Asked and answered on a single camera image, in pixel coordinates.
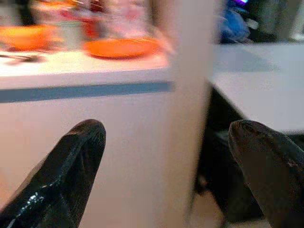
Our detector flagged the pale green mug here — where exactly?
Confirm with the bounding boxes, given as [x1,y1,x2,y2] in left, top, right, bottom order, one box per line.
[56,21,84,48]

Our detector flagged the white table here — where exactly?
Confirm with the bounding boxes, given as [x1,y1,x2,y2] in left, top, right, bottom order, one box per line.
[205,42,304,135]

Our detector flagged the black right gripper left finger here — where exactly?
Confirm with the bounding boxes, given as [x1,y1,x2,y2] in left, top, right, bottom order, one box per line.
[0,119,107,228]

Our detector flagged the blue bag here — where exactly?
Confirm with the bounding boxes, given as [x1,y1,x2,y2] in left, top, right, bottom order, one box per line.
[219,7,250,44]

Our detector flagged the orange bowl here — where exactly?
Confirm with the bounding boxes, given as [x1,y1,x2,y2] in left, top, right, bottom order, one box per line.
[0,25,59,52]

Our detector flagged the white pillar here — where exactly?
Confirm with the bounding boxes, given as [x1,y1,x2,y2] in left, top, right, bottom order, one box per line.
[170,0,216,228]

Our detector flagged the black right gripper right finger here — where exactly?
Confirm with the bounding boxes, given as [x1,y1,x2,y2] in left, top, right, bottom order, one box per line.
[228,120,304,228]

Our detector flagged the dark cutlery piece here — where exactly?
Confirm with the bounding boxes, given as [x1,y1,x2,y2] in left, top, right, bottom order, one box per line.
[0,54,45,64]

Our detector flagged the red snack packages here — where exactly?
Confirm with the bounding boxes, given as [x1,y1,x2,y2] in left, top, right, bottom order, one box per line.
[59,0,105,40]

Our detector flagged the orange plate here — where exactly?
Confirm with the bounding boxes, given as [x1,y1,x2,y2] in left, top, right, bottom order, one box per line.
[83,38,160,60]

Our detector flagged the white counter cabinet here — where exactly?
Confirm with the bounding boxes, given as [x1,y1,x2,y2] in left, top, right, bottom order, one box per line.
[0,30,178,228]

